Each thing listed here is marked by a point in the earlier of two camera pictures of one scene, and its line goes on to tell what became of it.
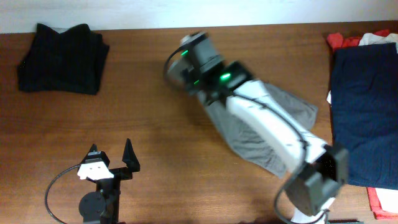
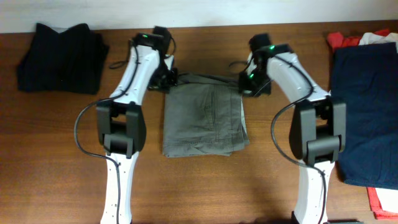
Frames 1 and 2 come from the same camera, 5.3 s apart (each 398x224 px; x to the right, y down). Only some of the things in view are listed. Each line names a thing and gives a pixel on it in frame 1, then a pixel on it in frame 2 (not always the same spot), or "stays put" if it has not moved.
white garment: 370,38 stays put
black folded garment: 71,61 stays put
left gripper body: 119,172 -> 164,77
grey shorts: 254,149 -> 204,116
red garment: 337,40 stays put
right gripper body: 191,78 -> 254,82
